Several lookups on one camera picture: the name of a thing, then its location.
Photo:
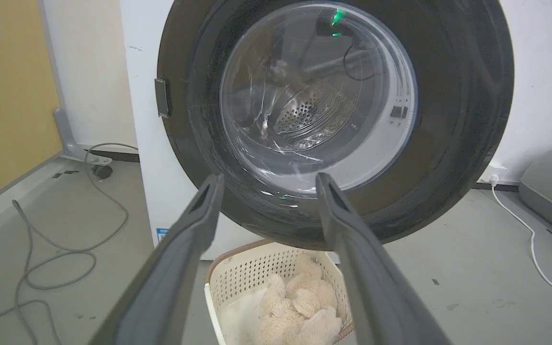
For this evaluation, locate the cream fluffy plush toy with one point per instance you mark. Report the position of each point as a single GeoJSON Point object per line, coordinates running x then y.
{"type": "Point", "coordinates": [300, 306]}

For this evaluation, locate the round black washing machine door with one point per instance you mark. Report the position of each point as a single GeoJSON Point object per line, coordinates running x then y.
{"type": "Point", "coordinates": [448, 120]}

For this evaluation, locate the white washing machine body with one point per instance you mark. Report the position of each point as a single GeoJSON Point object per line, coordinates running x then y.
{"type": "Point", "coordinates": [146, 120]}

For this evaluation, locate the cream perforated laundry basket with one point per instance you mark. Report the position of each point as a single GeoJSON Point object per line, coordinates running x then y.
{"type": "Point", "coordinates": [237, 282]}

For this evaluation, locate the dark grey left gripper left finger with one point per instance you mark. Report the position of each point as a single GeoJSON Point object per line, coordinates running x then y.
{"type": "Point", "coordinates": [170, 273]}

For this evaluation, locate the grey metal stand leg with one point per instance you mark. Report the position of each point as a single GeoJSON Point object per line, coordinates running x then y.
{"type": "Point", "coordinates": [67, 139]}

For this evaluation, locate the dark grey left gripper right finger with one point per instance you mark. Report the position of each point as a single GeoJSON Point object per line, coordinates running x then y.
{"type": "Point", "coordinates": [376, 278]}

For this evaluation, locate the white wall plug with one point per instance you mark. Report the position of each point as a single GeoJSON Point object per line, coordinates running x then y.
{"type": "Point", "coordinates": [493, 178]}

